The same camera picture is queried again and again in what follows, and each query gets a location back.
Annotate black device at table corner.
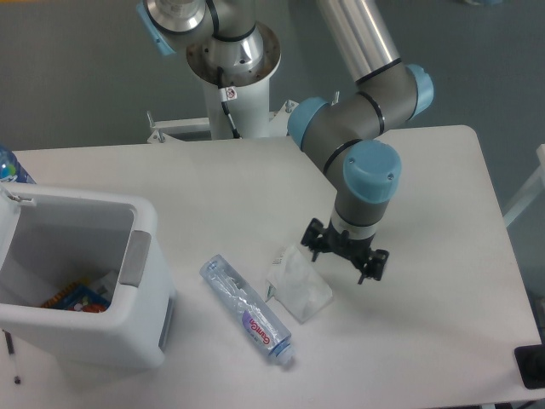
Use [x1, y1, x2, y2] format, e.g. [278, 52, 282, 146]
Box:
[514, 344, 544, 389]

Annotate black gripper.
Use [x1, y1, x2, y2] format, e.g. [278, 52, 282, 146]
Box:
[301, 218, 389, 285]

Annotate white levelling foot bracket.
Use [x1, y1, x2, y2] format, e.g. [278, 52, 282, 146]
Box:
[331, 90, 340, 106]

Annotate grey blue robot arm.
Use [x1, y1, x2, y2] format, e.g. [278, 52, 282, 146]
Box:
[136, 1, 433, 280]

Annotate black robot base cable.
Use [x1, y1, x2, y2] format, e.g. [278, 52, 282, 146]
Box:
[215, 66, 243, 140]

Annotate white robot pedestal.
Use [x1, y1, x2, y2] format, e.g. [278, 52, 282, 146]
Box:
[147, 22, 298, 143]

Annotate white trash can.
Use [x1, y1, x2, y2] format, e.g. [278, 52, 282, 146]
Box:
[1, 182, 176, 368]

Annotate white frame at right edge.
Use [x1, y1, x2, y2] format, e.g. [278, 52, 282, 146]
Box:
[503, 144, 544, 228]

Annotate colourful trash in bin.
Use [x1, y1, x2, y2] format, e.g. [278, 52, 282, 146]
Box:
[40, 278, 111, 314]

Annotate white tissue pack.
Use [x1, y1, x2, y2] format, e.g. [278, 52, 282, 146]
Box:
[265, 245, 333, 324]

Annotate clear plastic water bottle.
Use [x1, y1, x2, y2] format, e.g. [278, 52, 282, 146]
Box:
[200, 255, 295, 366]

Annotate blue bottle at edge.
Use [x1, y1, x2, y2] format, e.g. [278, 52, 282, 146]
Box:
[0, 146, 36, 184]

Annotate black pen on table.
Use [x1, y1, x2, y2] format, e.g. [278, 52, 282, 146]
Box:
[3, 330, 21, 385]

